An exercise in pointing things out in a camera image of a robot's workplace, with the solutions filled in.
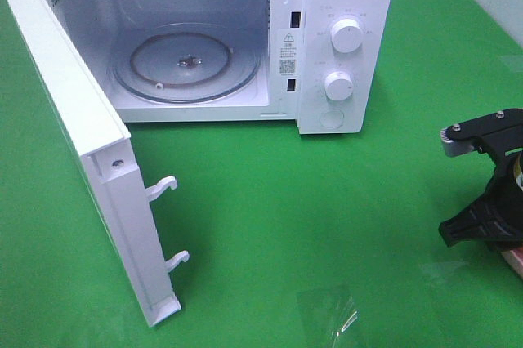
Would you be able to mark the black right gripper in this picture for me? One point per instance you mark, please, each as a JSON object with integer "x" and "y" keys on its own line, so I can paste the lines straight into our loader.
{"x": 494, "y": 218}

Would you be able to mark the pink round plate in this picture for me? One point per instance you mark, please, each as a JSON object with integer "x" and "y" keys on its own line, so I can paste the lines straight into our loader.
{"x": 514, "y": 258}

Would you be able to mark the round white door button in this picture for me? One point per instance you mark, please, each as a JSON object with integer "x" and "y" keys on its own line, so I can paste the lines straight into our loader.
{"x": 332, "y": 119}

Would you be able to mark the white microwave knob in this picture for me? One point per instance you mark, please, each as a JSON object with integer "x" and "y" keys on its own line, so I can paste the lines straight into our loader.
{"x": 338, "y": 86}
{"x": 346, "y": 35}

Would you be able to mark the white microwave door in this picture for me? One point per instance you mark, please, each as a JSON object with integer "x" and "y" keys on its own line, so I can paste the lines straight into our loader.
{"x": 104, "y": 149}

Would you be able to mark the white microwave oven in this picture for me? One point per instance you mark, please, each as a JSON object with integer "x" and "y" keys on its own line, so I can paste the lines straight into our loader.
{"x": 289, "y": 84}

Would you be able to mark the glass microwave turntable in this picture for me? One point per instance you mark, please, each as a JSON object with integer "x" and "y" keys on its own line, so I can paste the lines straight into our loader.
{"x": 188, "y": 63}

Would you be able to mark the black wrist camera mount plate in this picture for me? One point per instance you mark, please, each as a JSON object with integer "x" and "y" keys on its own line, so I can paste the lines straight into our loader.
{"x": 494, "y": 134}

